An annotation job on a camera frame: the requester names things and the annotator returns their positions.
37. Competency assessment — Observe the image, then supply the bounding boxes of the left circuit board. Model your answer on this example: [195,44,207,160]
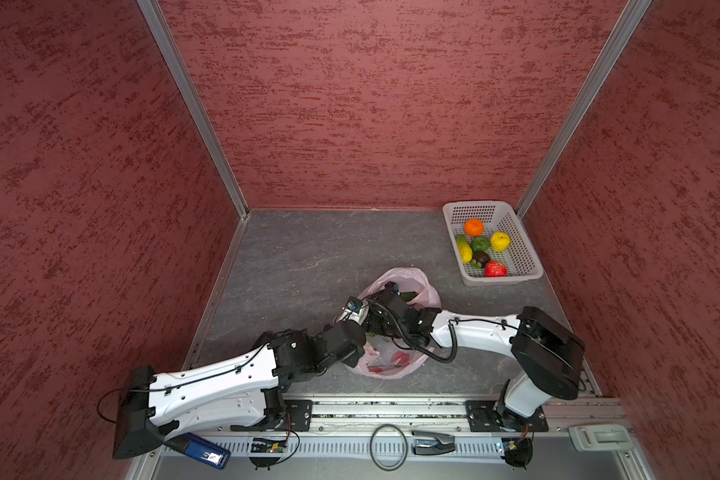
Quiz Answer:
[250,437,289,455]

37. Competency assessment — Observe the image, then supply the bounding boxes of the pink plastic bag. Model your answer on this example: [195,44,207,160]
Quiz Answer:
[347,267,441,380]

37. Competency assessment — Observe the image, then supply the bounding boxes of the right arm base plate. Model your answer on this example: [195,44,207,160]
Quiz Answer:
[465,400,549,433]

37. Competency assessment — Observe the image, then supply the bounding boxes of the green lime fruit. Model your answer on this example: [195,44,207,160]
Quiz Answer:
[470,236,491,252]

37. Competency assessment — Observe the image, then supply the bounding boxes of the right circuit board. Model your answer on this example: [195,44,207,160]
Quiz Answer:
[501,438,534,469]

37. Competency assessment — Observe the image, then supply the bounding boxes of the right aluminium corner post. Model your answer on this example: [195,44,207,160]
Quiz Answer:
[515,0,652,218]

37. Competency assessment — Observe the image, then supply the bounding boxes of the black ring cable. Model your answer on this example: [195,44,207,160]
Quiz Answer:
[369,423,409,472]

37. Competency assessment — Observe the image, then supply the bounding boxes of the left aluminium corner post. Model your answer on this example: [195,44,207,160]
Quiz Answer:
[137,0,250,220]

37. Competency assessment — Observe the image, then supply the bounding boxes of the orange fruit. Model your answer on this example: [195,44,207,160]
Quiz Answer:
[463,218,485,237]

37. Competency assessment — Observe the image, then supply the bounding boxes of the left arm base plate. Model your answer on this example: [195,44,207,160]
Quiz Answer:
[229,400,313,433]

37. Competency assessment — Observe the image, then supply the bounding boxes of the red apple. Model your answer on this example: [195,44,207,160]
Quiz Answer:
[484,261,508,278]

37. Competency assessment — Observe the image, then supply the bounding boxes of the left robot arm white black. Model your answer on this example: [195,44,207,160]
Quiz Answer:
[112,320,366,460]

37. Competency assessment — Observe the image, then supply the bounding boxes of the black grey stapler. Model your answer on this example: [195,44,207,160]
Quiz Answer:
[411,430,456,456]

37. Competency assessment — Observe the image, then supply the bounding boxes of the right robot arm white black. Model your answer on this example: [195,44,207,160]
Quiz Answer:
[362,282,585,433]

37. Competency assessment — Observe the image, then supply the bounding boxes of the dark purple mangosteen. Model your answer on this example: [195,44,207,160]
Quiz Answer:
[469,250,491,269]

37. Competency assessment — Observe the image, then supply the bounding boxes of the aluminium front rail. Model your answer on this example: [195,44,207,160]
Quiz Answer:
[122,392,658,480]

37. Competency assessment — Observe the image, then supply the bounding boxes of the blue black device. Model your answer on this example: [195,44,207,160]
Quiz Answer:
[164,433,231,470]

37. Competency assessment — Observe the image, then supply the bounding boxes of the white plastic basket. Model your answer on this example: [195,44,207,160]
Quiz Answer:
[442,201,544,287]

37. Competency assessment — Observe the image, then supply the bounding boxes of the aluminium corner post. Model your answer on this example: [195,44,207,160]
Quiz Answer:
[137,0,250,220]
[515,0,652,218]

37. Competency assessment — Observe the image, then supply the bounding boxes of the circuit board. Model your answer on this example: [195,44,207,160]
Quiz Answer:
[250,437,289,455]
[501,438,534,469]

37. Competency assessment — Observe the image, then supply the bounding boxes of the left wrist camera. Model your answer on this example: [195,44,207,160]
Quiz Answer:
[334,297,368,325]

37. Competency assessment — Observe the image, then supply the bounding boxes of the white plastic holder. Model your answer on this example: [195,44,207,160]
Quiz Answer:
[569,424,634,452]

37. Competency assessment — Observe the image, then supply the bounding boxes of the yellow fruit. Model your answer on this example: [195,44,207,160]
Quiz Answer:
[490,231,511,252]

